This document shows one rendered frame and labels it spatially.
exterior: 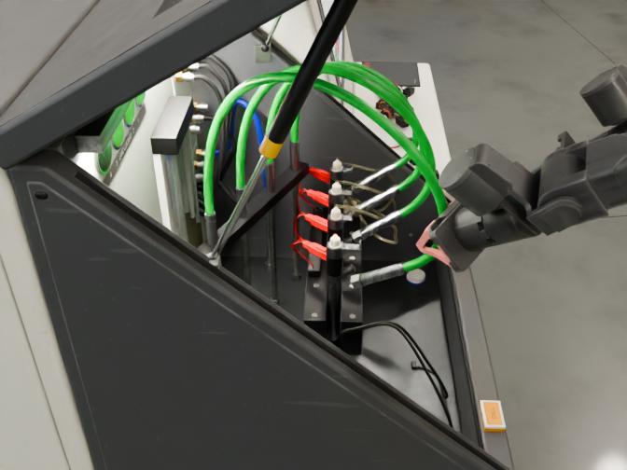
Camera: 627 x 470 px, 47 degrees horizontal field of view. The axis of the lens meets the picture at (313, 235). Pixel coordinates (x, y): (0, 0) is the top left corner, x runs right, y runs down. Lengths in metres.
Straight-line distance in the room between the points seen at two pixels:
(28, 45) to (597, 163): 0.64
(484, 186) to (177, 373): 0.42
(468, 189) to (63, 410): 0.57
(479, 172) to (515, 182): 0.04
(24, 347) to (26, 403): 0.10
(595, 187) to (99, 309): 0.55
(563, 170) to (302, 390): 0.39
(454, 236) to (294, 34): 0.60
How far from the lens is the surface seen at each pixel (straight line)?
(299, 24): 1.37
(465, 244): 0.92
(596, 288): 2.99
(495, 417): 1.13
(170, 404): 0.93
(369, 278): 1.07
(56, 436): 1.03
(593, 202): 0.82
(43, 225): 0.78
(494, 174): 0.82
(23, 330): 0.90
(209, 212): 1.15
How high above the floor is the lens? 1.81
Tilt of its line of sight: 36 degrees down
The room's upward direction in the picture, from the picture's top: straight up
